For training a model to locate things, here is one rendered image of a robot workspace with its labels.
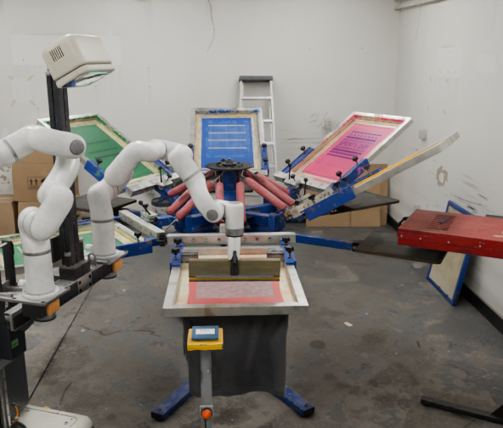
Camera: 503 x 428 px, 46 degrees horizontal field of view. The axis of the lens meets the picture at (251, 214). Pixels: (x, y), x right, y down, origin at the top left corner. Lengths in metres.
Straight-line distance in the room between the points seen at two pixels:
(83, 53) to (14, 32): 5.15
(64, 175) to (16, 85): 5.18
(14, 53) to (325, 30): 3.49
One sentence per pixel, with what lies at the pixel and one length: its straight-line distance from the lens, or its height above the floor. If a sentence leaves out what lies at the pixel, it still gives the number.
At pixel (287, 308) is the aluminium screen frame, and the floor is 0.98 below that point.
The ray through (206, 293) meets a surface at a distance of 2.61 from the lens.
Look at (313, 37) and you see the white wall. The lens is 6.99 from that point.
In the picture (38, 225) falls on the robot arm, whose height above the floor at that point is 1.42.
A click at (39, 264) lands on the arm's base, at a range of 2.17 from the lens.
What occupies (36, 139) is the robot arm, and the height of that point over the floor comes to 1.70.
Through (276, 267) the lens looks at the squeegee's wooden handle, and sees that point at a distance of 2.46.
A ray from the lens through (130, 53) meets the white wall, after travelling 6.98.
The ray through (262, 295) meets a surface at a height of 0.96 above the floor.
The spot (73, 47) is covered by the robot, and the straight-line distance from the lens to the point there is 2.13.
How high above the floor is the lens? 1.95
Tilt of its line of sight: 15 degrees down
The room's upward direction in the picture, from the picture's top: straight up
